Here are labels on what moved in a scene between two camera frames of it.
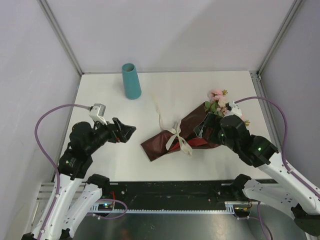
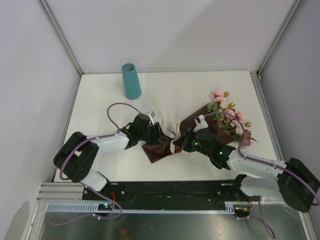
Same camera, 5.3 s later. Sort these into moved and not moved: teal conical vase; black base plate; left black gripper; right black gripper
Moved: left black gripper; right black gripper
Not moved: black base plate; teal conical vase
